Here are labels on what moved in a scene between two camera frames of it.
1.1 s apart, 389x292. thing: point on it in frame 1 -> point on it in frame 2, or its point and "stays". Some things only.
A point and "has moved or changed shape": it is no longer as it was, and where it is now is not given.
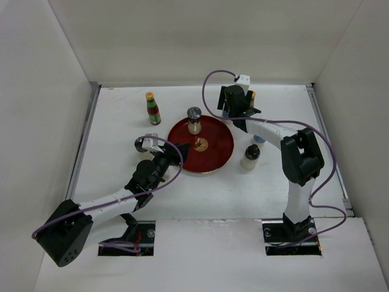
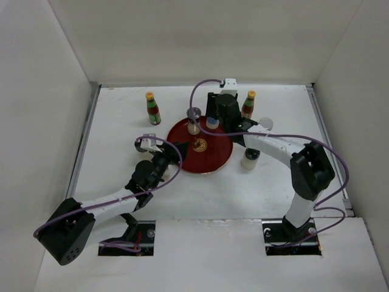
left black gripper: x=160 y=152 stays
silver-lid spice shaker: x=194 y=114 stays
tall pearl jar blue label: x=225 y=114 has moved or changed shape
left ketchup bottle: x=152 y=109 stays
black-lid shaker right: x=250 y=160 stays
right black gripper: x=222 y=98 -> x=211 y=102
